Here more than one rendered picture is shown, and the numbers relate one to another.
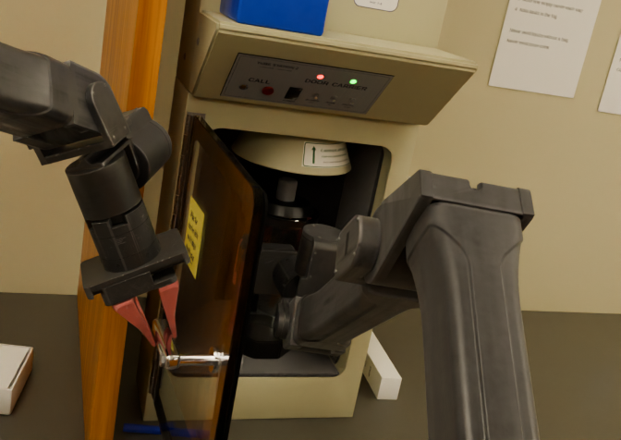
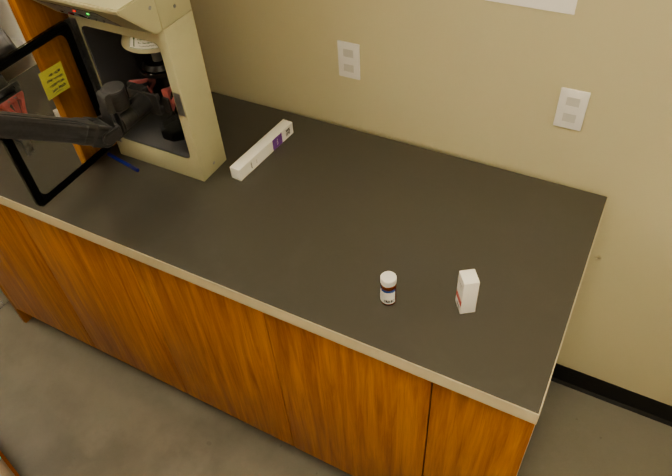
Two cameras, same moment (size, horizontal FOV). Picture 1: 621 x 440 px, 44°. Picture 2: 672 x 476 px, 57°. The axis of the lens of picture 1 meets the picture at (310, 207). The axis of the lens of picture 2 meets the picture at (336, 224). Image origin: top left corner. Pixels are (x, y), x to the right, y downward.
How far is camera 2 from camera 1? 158 cm
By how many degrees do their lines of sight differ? 51
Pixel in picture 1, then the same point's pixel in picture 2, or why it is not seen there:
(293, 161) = (126, 44)
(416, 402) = (249, 186)
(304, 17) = not seen: outside the picture
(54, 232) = not seen: hidden behind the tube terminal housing
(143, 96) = (19, 16)
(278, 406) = (169, 164)
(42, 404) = not seen: hidden behind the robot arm
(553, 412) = (318, 219)
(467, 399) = not seen: outside the picture
